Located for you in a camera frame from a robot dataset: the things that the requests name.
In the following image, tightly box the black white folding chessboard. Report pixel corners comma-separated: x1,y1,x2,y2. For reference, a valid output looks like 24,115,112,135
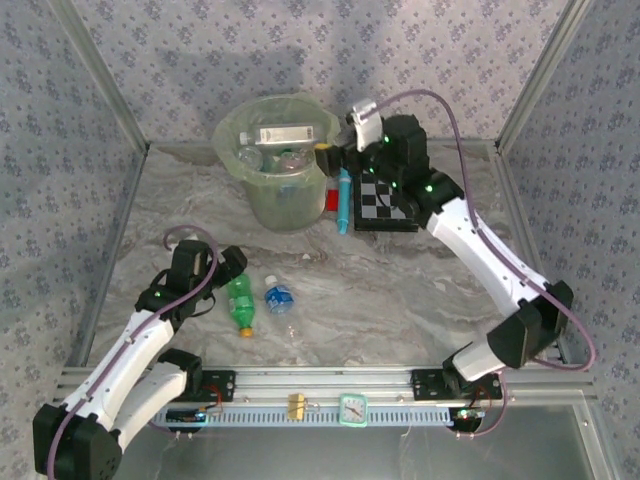
353,169,420,234

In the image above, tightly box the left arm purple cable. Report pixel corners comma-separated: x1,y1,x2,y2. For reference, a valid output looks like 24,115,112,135
47,225,221,480

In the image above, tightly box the gold binder clip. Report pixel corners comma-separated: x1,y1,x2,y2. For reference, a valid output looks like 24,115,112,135
287,393,321,421

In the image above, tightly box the green bottle orange cap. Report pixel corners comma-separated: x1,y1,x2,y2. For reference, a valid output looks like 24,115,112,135
226,273,256,339

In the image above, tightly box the aluminium frame post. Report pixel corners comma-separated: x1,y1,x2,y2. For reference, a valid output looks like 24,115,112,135
47,0,151,151
494,0,599,154

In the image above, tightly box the teal marker pen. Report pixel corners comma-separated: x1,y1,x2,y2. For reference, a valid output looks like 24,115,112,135
335,167,353,236

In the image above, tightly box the left circuit board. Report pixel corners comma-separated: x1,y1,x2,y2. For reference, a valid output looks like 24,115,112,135
167,407,209,426

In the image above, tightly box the green plastic bin liner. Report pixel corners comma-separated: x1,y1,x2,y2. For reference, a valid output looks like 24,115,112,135
212,91,341,186

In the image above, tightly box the green translucent waste bin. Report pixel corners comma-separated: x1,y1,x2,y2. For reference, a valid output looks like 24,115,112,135
214,94,339,234

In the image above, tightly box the small green clock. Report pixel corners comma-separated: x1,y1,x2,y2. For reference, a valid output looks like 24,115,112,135
338,393,369,429

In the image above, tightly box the slotted grey cable tray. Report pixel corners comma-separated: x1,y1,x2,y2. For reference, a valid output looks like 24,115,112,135
149,402,459,429

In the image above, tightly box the left aluminium side rail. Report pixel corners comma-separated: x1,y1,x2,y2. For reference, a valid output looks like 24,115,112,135
64,142,151,371

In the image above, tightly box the right aluminium frame post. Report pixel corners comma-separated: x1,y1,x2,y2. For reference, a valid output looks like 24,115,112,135
494,0,599,154

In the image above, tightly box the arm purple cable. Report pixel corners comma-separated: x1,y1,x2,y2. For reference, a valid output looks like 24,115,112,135
367,88,599,439
47,225,221,480

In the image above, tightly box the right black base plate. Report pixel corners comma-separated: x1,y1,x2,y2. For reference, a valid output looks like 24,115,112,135
409,368,501,401

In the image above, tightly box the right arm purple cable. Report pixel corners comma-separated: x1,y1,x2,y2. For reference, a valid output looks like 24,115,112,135
367,88,599,439

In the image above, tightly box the left aluminium frame post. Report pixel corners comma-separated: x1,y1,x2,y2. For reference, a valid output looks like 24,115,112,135
47,0,151,151

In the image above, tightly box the right circuit board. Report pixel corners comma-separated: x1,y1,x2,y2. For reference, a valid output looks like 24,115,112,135
449,407,486,432

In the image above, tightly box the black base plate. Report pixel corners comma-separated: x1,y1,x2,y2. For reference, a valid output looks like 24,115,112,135
409,368,501,401
199,368,237,404

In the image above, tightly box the right aluminium side rail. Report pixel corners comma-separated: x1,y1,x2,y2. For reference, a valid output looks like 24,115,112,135
492,141,571,366

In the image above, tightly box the aluminium side rail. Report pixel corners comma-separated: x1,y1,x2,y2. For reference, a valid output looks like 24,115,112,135
64,142,151,371
492,141,571,366

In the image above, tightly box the clear square bottle white cap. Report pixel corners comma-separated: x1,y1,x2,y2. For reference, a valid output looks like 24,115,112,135
238,124,316,147

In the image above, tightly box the circuit board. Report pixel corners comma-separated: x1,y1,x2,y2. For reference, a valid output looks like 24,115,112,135
167,407,209,426
449,407,486,432

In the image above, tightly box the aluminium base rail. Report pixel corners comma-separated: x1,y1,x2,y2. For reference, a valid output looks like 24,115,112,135
57,366,596,404

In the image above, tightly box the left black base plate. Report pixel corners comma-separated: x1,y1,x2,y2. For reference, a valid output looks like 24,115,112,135
199,368,237,404

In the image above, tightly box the short blue label bottle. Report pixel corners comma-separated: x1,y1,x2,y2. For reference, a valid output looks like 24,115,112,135
263,273,299,336

